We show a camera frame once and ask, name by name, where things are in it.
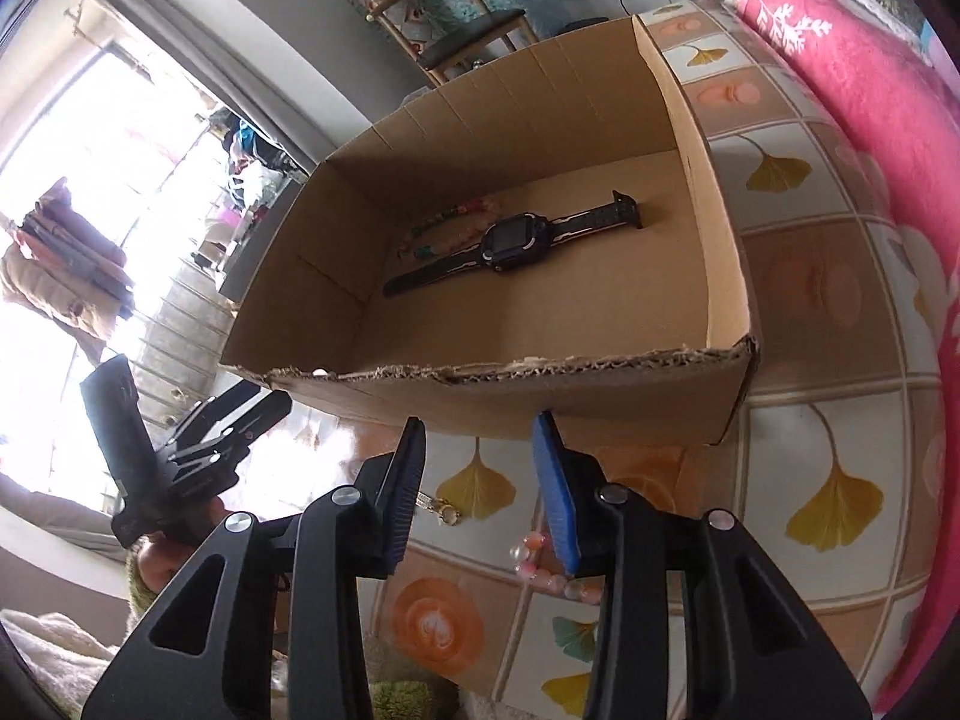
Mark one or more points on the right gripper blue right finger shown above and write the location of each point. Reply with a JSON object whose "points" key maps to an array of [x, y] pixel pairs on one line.
{"points": [[753, 648]]}

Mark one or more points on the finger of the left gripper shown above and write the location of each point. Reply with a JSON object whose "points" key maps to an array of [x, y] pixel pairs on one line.
{"points": [[210, 467], [225, 404]]}

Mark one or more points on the brown cardboard box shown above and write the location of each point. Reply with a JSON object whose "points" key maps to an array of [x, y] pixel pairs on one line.
{"points": [[632, 334]]}

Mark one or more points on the black smart watch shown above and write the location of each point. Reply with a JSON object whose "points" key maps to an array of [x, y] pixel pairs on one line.
{"points": [[520, 240]]}

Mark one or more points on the patterned ginkgo table mat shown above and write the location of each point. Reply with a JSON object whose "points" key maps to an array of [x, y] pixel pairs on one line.
{"points": [[830, 461]]}

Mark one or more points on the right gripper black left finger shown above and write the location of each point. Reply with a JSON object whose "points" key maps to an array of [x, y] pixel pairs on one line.
{"points": [[204, 650]]}

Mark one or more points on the person's left hand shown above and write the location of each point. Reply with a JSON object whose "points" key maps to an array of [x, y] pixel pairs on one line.
{"points": [[159, 559]]}

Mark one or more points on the wooden chair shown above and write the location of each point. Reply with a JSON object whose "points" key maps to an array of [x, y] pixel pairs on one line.
{"points": [[437, 40]]}

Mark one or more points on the pink floral blanket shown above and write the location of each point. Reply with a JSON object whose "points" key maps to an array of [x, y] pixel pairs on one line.
{"points": [[869, 71]]}

